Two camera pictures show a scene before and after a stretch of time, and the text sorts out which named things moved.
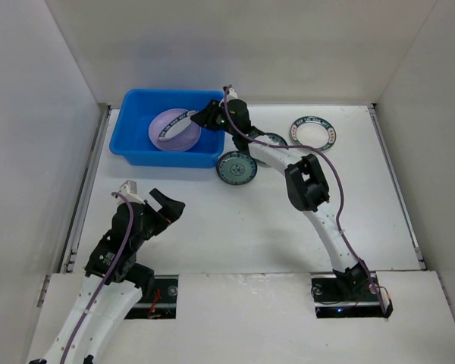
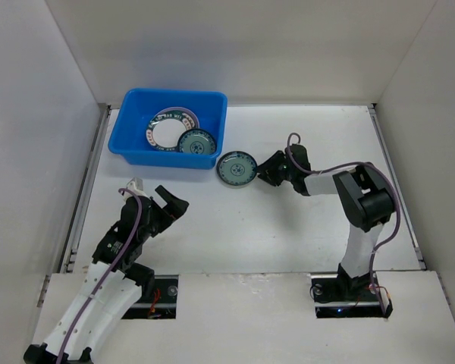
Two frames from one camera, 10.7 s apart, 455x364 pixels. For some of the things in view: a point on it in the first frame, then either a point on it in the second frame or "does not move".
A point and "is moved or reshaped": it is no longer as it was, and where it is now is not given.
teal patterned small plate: (276, 137) -> (197, 141)
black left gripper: (171, 211) does not move
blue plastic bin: (130, 141) does not move
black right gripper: (214, 114) -> (275, 173)
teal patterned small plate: (236, 167) does not move
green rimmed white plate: (313, 131) -> (164, 130)
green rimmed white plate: (177, 126) is moved or reshaped
